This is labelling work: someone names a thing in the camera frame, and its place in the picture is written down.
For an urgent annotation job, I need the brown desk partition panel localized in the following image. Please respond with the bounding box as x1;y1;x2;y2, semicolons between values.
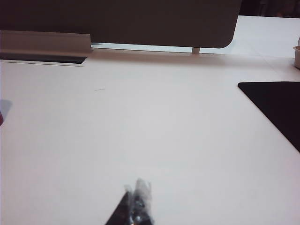
0;0;242;49

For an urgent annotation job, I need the black mouse pad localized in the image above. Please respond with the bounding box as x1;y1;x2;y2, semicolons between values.
237;81;300;153

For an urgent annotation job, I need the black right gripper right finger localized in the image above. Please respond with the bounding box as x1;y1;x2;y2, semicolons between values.
130;178;154;225

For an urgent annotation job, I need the white plastic container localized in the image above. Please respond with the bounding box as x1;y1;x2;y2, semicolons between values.
292;37;300;69

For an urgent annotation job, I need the white cable tray lid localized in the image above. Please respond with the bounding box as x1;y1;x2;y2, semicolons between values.
0;30;92;53

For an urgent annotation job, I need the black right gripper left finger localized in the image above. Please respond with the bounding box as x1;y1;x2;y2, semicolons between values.
104;184;133;225

